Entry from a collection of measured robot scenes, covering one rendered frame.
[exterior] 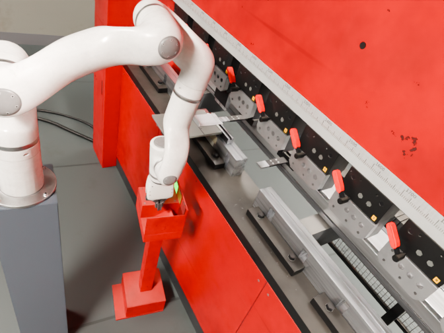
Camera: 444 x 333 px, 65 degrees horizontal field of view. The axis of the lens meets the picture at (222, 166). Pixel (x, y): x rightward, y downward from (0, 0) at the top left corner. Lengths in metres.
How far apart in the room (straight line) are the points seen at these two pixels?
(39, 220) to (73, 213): 1.24
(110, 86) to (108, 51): 1.44
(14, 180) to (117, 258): 1.22
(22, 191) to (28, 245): 0.22
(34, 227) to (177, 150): 0.50
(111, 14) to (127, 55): 1.25
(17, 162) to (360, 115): 0.93
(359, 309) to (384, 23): 0.81
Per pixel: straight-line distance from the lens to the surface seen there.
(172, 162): 1.10
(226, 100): 1.52
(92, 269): 2.20
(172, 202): 1.49
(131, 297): 1.97
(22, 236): 1.27
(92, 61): 0.93
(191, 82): 1.03
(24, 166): 1.10
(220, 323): 1.75
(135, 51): 0.90
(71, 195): 2.56
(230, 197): 1.44
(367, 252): 1.44
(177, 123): 1.10
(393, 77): 0.95
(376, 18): 0.99
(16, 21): 4.33
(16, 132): 1.03
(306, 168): 1.15
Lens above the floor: 1.86
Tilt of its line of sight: 39 degrees down
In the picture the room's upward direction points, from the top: 18 degrees clockwise
